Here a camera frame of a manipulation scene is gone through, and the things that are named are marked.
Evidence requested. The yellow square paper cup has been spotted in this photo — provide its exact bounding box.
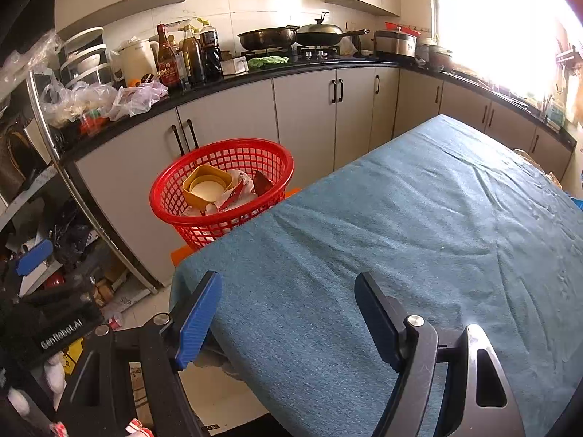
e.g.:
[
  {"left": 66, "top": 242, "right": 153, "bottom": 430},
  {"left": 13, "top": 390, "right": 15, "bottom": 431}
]
[{"left": 182, "top": 164, "right": 231, "bottom": 211}]

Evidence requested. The small red wrapper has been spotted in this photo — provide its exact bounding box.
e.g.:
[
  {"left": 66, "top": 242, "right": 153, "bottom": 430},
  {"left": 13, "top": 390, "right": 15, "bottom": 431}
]
[{"left": 253, "top": 171, "right": 274, "bottom": 196}]

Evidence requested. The red torn snack carton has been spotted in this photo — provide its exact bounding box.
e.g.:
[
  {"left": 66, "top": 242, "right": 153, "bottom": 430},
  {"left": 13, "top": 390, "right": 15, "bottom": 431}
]
[{"left": 214, "top": 170, "right": 257, "bottom": 212}]

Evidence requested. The white gloved left hand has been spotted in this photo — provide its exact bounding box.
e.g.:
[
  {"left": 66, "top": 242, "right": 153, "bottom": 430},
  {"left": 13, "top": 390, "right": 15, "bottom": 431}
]
[{"left": 1, "top": 352, "right": 66, "bottom": 436}]

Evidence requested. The blue table cloth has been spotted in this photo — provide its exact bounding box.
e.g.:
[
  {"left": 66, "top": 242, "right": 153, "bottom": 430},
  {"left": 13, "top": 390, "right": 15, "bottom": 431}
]
[{"left": 170, "top": 117, "right": 582, "bottom": 436}]

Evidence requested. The orange stool under basket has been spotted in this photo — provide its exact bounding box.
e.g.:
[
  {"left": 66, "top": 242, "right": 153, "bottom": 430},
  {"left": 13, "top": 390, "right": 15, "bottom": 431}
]
[{"left": 170, "top": 185, "right": 302, "bottom": 268}]

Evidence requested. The red plastic mesh basket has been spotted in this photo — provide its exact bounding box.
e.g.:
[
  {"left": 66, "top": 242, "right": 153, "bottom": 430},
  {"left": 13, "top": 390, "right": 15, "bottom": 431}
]
[{"left": 149, "top": 138, "right": 294, "bottom": 252}]

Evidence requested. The white plastic bag on counter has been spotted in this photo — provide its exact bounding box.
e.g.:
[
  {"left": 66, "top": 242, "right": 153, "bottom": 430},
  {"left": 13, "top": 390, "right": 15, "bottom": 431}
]
[{"left": 102, "top": 80, "right": 168, "bottom": 121}]

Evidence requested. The white dish rack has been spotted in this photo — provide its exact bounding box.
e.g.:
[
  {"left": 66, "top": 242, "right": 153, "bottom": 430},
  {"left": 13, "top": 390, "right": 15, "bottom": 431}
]
[{"left": 58, "top": 27, "right": 114, "bottom": 89}]

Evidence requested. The white electric kettle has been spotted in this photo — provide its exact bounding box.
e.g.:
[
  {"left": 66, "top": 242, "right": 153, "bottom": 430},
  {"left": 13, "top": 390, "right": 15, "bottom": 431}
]
[{"left": 111, "top": 36, "right": 159, "bottom": 87}]

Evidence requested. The red label sauce bottle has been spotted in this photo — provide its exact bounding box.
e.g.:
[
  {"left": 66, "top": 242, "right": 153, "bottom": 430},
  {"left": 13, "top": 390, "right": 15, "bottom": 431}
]
[{"left": 157, "top": 24, "right": 181, "bottom": 92}]

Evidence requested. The dark small pot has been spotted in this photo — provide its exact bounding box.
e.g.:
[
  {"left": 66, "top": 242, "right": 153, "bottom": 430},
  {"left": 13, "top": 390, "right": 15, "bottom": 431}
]
[{"left": 428, "top": 44, "right": 453, "bottom": 72}]

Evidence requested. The dark soy sauce bottle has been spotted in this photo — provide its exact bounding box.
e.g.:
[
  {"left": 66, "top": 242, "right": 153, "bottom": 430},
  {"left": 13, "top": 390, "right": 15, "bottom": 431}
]
[{"left": 197, "top": 18, "right": 223, "bottom": 81}]

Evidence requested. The brown oil bottle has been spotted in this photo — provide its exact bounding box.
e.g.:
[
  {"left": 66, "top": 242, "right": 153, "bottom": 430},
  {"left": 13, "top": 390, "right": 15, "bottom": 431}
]
[{"left": 183, "top": 24, "right": 206, "bottom": 85}]

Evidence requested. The silver rice cooker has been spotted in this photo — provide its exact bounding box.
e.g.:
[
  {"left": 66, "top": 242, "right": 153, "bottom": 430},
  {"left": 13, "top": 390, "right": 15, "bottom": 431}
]
[{"left": 373, "top": 31, "right": 417, "bottom": 57}]

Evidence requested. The white tissue box on counter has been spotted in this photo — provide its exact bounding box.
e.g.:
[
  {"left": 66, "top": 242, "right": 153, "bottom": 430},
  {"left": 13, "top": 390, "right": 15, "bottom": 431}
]
[{"left": 221, "top": 56, "right": 249, "bottom": 76}]

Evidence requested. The green cloth on counter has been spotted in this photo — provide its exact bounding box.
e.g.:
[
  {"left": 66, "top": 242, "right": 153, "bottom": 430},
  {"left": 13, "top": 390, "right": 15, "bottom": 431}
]
[{"left": 247, "top": 55, "right": 290, "bottom": 71}]

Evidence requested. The dark frying pan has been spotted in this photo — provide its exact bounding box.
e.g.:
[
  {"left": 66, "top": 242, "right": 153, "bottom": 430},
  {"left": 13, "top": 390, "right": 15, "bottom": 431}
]
[{"left": 238, "top": 25, "right": 298, "bottom": 51}]

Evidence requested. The black wok with handle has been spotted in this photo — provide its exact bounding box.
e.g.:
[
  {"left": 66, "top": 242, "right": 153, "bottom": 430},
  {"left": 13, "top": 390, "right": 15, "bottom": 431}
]
[{"left": 296, "top": 11, "right": 369, "bottom": 47}]

